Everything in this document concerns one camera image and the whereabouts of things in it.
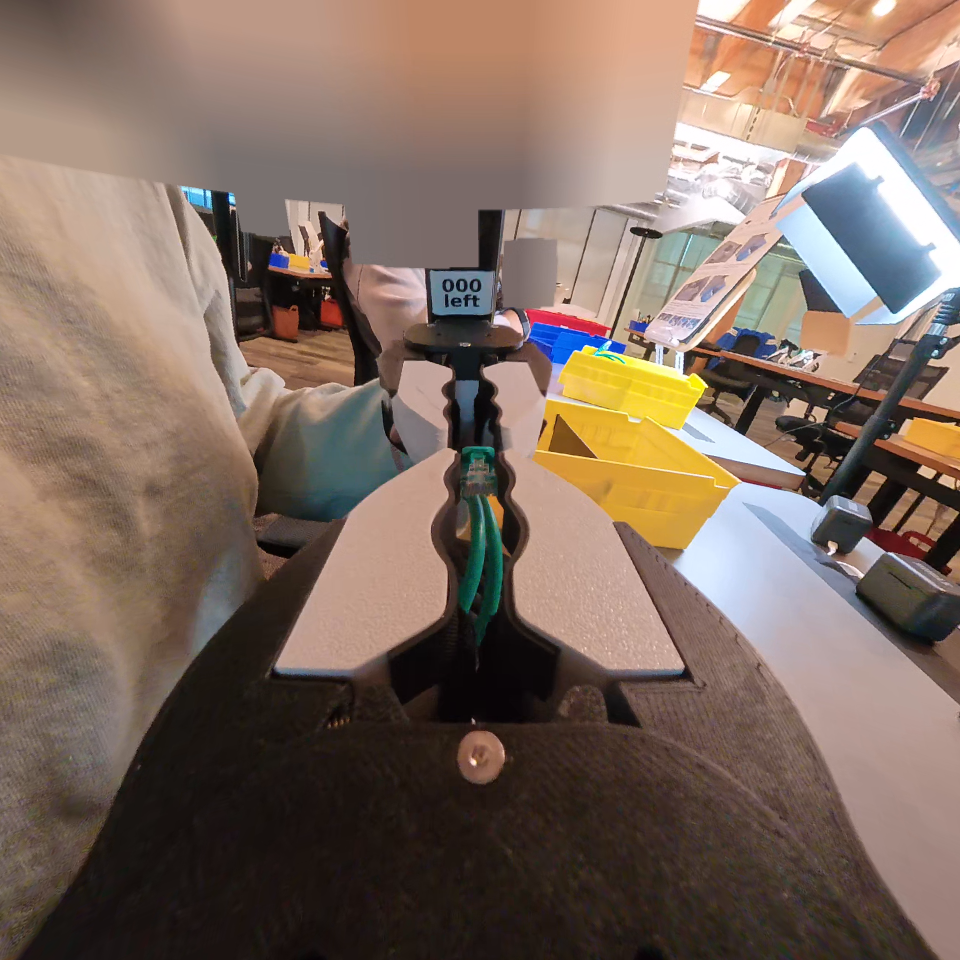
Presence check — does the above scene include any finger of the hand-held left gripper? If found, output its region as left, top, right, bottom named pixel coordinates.
left=390, top=360, right=456, bottom=466
left=493, top=360, right=549, bottom=456

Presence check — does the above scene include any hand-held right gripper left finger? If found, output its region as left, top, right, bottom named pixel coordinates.
left=273, top=448, right=459, bottom=681

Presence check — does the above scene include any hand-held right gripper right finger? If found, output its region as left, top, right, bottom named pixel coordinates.
left=498, top=450, right=687, bottom=678

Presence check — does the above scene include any green ethernet cable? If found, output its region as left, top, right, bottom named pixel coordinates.
left=456, top=445, right=507, bottom=648

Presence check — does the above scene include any yellow storage bin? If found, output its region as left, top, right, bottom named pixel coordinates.
left=558, top=345, right=709, bottom=431
left=532, top=397, right=741, bottom=551

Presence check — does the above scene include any wooden office desk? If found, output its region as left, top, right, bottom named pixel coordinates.
left=686, top=341, right=960, bottom=436

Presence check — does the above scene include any black bin divider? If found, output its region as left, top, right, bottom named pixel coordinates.
left=549, top=414, right=601, bottom=460

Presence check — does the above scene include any blue storage bin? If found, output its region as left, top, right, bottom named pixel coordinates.
left=527, top=321, right=628, bottom=366

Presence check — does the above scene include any red storage bin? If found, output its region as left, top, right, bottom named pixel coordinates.
left=523, top=306, right=610, bottom=339

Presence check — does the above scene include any black floor lamp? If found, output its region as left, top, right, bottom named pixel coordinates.
left=611, top=225, right=664, bottom=320

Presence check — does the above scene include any instruction board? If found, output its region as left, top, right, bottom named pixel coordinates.
left=643, top=195, right=786, bottom=352

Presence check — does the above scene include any grey charger box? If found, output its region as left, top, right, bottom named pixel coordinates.
left=855, top=551, right=960, bottom=644
left=810, top=493, right=876, bottom=556

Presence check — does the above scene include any red basket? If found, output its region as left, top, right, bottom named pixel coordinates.
left=868, top=527, right=950, bottom=575

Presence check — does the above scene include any black light stand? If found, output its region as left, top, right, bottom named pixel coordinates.
left=816, top=288, right=960, bottom=505

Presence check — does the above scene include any yellow box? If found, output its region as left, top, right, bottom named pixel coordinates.
left=902, top=416, right=960, bottom=460

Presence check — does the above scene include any overhead studio lamp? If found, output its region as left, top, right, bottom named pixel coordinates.
left=774, top=122, right=960, bottom=327

